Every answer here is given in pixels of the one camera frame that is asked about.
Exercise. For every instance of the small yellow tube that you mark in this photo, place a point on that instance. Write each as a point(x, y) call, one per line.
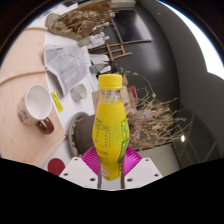
point(57, 101)

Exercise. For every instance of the dark wall screen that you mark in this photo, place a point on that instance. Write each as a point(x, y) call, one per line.
point(131, 26)

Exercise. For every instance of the open newspaper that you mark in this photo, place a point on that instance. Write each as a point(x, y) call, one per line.
point(66, 66)

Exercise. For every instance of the dry plant in grey pot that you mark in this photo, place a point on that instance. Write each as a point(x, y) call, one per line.
point(153, 125)

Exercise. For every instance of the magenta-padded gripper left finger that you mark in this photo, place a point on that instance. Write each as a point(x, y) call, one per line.
point(78, 170)

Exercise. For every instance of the grey spray bottle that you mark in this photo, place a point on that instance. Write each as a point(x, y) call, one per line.
point(98, 68)

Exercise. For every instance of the red box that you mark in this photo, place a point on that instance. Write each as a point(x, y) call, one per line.
point(132, 91)

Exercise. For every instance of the yellow drink bottle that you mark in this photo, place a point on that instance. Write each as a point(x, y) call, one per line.
point(110, 133)

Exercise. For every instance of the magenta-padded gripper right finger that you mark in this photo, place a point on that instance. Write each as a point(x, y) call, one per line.
point(143, 170)

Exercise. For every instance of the white chair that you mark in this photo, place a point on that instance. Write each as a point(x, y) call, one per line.
point(99, 59)

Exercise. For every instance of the small white tape roll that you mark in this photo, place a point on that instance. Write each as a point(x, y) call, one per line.
point(78, 92)

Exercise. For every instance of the white plaster bust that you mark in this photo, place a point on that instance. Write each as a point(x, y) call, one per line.
point(98, 40)

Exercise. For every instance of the wooden easel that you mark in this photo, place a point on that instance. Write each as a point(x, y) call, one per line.
point(115, 50)

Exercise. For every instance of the green cup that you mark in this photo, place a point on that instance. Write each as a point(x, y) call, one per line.
point(83, 41)

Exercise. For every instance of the white ceiling light strip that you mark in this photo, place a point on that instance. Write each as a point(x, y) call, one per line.
point(203, 40)

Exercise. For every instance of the flat round red coaster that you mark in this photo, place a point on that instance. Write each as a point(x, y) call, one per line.
point(56, 166)

